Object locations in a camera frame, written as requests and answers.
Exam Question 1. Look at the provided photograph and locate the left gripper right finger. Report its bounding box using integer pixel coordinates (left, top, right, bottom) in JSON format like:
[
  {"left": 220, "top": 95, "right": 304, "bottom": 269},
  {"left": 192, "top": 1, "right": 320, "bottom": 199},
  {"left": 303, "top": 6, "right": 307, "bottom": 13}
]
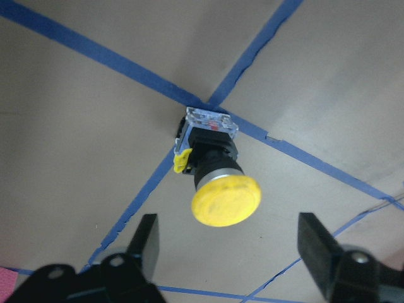
[{"left": 297, "top": 213, "right": 403, "bottom": 302}]

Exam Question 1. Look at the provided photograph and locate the pink cube centre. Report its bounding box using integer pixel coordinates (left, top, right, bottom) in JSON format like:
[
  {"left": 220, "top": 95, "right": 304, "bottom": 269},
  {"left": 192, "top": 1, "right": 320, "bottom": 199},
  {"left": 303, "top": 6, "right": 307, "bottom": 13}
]
[{"left": 0, "top": 267, "right": 18, "bottom": 302}]

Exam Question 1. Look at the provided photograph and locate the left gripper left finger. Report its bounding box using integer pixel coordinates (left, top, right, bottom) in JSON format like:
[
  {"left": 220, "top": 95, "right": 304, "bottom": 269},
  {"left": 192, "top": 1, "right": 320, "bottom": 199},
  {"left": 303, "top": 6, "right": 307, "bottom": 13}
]
[{"left": 8, "top": 214, "right": 165, "bottom": 302}]

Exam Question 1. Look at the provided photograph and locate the yellow push button switch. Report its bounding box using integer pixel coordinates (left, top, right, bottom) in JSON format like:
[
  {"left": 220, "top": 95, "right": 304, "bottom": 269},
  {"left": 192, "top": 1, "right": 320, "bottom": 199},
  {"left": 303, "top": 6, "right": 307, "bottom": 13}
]
[{"left": 173, "top": 107, "right": 262, "bottom": 227}]

